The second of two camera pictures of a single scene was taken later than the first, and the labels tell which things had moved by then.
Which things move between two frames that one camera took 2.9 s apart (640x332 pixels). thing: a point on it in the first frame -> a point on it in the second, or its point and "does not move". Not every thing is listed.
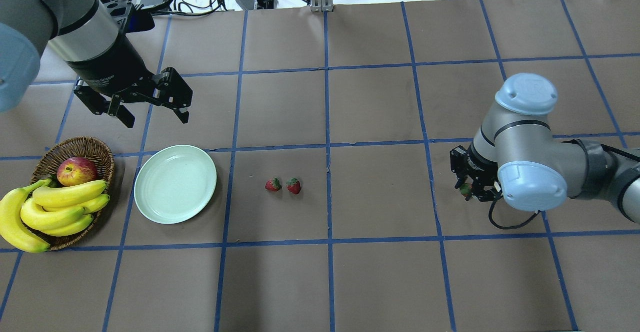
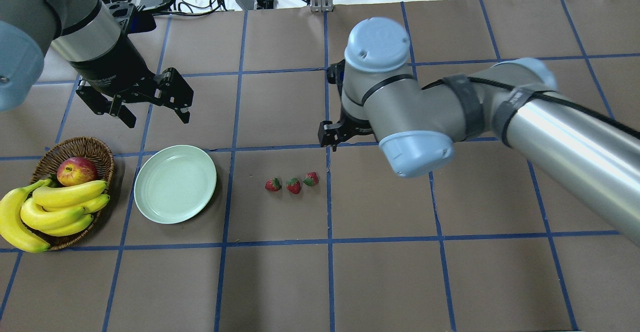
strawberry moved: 465,189 -> 311,178
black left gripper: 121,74 does not move
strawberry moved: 273,184 does not move
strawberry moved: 293,185 does not move
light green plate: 174,183 does not move
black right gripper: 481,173 -> 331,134
